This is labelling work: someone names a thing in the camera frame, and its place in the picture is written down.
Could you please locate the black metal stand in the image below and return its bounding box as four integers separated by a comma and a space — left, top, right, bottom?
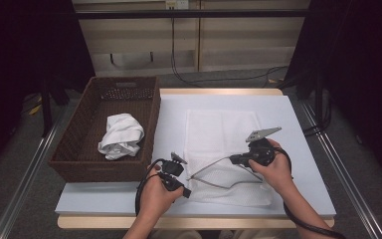
312, 66, 326, 127
39, 76, 55, 137

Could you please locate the person's right hand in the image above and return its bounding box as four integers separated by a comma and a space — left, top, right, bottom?
249, 138, 294, 197

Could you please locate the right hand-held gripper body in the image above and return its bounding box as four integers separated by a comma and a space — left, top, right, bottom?
245, 126, 283, 167

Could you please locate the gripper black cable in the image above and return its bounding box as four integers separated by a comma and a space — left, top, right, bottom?
134, 158, 167, 217
272, 147, 346, 239

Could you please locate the black wall cable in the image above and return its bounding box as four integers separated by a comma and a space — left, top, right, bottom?
170, 16, 289, 88

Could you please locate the white wall outlet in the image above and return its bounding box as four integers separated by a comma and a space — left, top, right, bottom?
165, 0, 189, 10

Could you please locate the black horizontal bar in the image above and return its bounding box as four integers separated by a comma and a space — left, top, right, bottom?
74, 9, 309, 20

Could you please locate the white mesh laundry bag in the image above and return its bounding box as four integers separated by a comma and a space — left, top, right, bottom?
182, 109, 275, 207

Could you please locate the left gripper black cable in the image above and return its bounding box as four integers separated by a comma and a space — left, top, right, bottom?
134, 158, 167, 217

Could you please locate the person's left hand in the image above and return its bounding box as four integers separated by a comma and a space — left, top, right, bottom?
141, 162, 185, 218

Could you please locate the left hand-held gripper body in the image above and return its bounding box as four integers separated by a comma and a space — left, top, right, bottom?
160, 151, 188, 192

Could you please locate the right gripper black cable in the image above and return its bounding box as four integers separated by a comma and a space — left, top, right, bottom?
272, 147, 346, 239

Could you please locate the dark curtain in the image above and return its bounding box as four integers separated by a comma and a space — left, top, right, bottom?
0, 0, 96, 177
285, 0, 382, 187

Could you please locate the black floor cable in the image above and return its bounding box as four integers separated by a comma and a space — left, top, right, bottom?
302, 94, 332, 137

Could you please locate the metal floor rail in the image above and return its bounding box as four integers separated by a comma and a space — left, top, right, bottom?
299, 101, 382, 239
0, 109, 66, 239

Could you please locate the white cloth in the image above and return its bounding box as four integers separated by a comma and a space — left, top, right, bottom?
97, 113, 145, 161

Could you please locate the light wooden table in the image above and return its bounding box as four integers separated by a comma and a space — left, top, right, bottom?
57, 88, 335, 231

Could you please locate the brown wicker basket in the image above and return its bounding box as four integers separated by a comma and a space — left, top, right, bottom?
48, 76, 162, 183

